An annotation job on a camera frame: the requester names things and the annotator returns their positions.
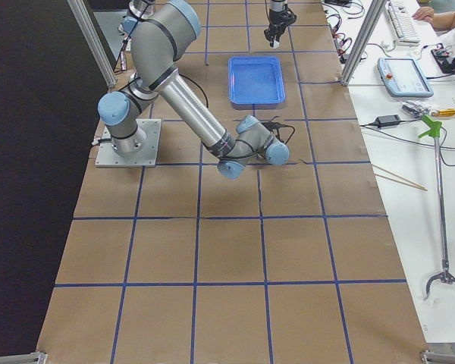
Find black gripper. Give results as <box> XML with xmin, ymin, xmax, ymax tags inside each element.
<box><xmin>264</xmin><ymin>10</ymin><xmax>297</xmax><ymax>38</ymax></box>

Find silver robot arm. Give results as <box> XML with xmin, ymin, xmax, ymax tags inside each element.
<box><xmin>264</xmin><ymin>0</ymin><xmax>297</xmax><ymax>43</ymax></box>
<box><xmin>98</xmin><ymin>1</ymin><xmax>290</xmax><ymax>179</ymax></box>

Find blue plastic tray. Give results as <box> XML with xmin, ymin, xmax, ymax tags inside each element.
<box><xmin>227</xmin><ymin>56</ymin><xmax>286</xmax><ymax>106</ymax></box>

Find person's hand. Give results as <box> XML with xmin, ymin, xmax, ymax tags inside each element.
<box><xmin>412</xmin><ymin>6</ymin><xmax>435</xmax><ymax>22</ymax></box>

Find white keyboard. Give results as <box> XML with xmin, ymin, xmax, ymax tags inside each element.
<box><xmin>385</xmin><ymin>1</ymin><xmax>420</xmax><ymax>46</ymax></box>

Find teach pendant tablet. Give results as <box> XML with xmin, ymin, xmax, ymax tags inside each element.
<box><xmin>377</xmin><ymin>58</ymin><xmax>434</xmax><ymax>98</ymax></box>

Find black power brick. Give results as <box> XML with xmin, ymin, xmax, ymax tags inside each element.
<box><xmin>375</xmin><ymin>115</ymin><xmax>401</xmax><ymax>128</ymax></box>

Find yellow utility knife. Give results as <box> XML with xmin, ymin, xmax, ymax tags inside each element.
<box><xmin>430</xmin><ymin>108</ymin><xmax>455</xmax><ymax>118</ymax></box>

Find wooden chopsticks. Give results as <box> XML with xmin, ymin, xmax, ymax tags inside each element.
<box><xmin>372</xmin><ymin>164</ymin><xmax>427</xmax><ymax>191</ymax></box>

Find aluminium frame post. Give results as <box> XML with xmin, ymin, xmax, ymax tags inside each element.
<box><xmin>340</xmin><ymin>0</ymin><xmax>386</xmax><ymax>86</ymax></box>

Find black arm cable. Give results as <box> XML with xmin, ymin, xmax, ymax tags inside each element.
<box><xmin>180</xmin><ymin>74</ymin><xmax>297</xmax><ymax>145</ymax></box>

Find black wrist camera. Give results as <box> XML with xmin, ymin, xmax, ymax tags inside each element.
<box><xmin>262</xmin><ymin>121</ymin><xmax>287</xmax><ymax>131</ymax></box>

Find green handled reacher grabber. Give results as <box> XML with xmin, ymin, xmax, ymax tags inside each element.
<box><xmin>418</xmin><ymin>115</ymin><xmax>455</xmax><ymax>300</ymax></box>

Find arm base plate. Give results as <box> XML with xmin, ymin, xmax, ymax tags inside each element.
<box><xmin>95</xmin><ymin>118</ymin><xmax>162</xmax><ymax>168</ymax></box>

